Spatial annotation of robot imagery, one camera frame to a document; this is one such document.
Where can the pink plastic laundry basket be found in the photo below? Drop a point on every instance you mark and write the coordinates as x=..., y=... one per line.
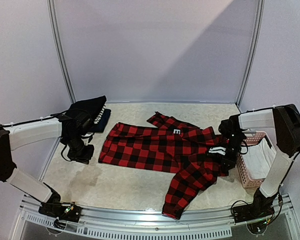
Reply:
x=252, y=138

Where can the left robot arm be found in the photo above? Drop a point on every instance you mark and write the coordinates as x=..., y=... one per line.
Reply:
x=71, y=131

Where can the red black plaid shirt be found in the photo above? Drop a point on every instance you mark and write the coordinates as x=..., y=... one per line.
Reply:
x=170, y=146

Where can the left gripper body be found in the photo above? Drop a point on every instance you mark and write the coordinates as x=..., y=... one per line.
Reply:
x=78, y=152

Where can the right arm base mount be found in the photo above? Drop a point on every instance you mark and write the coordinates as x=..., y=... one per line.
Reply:
x=244, y=212

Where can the right aluminium corner post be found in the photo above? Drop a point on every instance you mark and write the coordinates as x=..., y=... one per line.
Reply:
x=252, y=51

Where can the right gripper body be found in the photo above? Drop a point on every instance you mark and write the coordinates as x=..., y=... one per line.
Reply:
x=228, y=163

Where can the folded navy blue garment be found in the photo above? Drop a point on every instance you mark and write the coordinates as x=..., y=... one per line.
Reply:
x=99, y=127

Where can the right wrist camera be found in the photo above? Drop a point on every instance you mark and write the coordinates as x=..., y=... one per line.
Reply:
x=217, y=150

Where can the folded black garment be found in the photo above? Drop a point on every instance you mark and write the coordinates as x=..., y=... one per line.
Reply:
x=88, y=110

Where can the aluminium front rail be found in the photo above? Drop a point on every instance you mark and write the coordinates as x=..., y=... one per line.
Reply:
x=112, y=224

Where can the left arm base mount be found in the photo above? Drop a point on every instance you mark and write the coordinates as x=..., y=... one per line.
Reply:
x=64, y=211

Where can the left aluminium corner post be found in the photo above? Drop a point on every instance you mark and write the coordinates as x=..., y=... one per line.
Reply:
x=59, y=49

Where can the aluminium corner post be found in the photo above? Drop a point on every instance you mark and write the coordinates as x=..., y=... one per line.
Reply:
x=59, y=49
x=252, y=51

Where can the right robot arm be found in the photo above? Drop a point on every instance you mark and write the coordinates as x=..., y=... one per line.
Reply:
x=285, y=121

